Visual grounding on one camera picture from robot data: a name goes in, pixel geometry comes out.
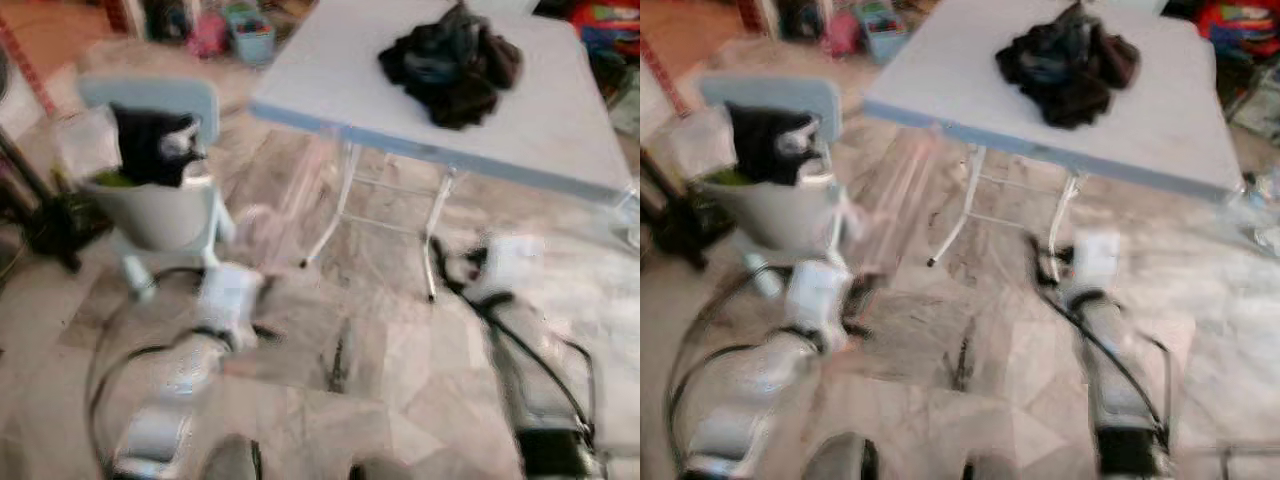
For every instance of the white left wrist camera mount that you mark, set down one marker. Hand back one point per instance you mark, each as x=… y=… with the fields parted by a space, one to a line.
x=815 y=290
x=228 y=290

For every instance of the grey robot leg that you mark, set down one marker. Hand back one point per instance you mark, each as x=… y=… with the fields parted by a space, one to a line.
x=840 y=458
x=380 y=470
x=985 y=470
x=232 y=460

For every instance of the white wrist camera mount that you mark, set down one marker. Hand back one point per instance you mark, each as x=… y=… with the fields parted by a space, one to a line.
x=815 y=290
x=510 y=262
x=1095 y=260
x=228 y=290

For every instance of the grey folding table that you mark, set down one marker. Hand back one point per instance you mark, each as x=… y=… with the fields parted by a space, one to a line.
x=340 y=70
x=1000 y=80

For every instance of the pink bag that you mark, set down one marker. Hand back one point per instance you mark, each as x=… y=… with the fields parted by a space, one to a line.
x=840 y=30
x=207 y=35

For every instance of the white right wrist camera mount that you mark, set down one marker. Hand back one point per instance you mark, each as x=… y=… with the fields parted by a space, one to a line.
x=1095 y=260
x=510 y=262

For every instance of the black and white garment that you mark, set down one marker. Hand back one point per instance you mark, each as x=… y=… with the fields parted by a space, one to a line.
x=155 y=145
x=775 y=145

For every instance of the light blue plastic chair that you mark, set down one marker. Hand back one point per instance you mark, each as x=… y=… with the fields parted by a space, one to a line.
x=150 y=95
x=770 y=100

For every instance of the blue toy bin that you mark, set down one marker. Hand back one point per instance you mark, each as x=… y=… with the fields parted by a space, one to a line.
x=880 y=30
x=250 y=35

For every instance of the red and blue backpack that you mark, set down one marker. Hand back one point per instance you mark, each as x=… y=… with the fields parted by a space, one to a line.
x=1235 y=20
x=605 y=20

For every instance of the grey left robot leg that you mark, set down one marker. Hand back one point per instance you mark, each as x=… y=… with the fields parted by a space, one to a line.
x=232 y=460
x=840 y=458

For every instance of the grey right robot leg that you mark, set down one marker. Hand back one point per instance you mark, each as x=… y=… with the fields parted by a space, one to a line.
x=380 y=470
x=985 y=470

